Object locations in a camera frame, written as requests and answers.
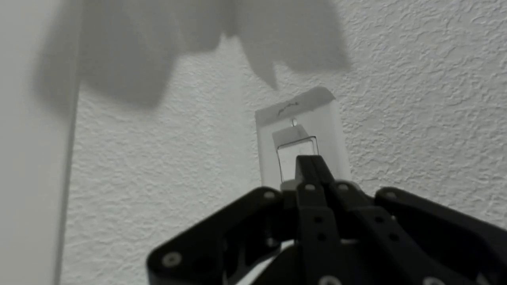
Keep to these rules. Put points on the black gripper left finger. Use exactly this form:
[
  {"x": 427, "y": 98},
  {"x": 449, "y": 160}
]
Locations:
[{"x": 311, "y": 231}]

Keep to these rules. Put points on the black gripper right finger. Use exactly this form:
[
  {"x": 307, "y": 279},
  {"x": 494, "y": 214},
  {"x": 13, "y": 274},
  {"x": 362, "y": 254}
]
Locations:
[{"x": 422, "y": 238}]

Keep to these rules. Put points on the white light switch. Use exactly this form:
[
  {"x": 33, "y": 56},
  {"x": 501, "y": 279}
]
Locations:
[{"x": 327, "y": 132}]

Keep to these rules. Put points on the white door frame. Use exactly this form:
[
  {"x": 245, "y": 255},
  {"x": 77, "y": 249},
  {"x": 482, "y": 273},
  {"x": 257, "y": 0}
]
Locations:
[{"x": 33, "y": 184}]

